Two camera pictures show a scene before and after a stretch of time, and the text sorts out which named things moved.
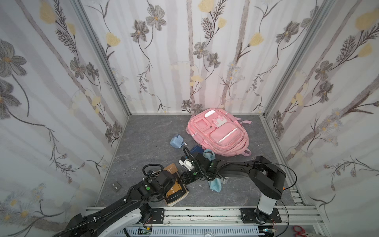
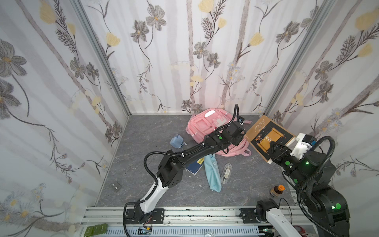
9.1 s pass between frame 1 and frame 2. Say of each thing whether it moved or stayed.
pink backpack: stayed
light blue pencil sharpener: stayed
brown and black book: moved
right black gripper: moved
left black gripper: moved
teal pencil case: stayed
